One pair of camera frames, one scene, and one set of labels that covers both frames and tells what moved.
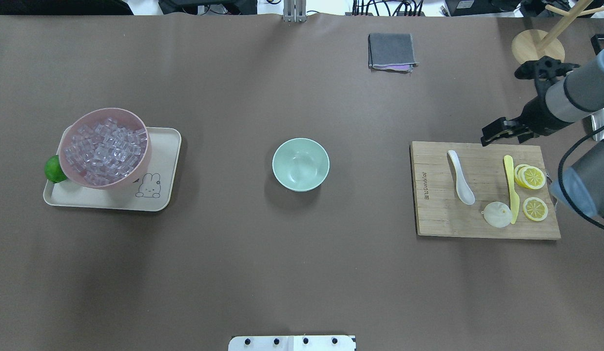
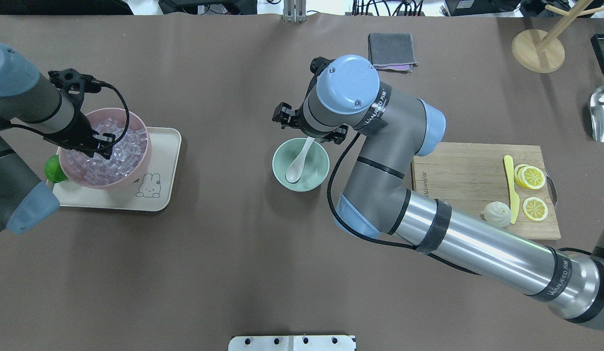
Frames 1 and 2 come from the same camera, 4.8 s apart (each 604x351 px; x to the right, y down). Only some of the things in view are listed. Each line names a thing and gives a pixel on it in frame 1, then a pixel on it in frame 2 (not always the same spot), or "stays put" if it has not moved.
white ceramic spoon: [464, 191] → [295, 170]
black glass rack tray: [595, 42] stays put
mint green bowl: [301, 165] stays put
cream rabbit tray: [152, 191] stays put
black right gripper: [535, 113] → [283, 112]
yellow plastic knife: [514, 200] stays put
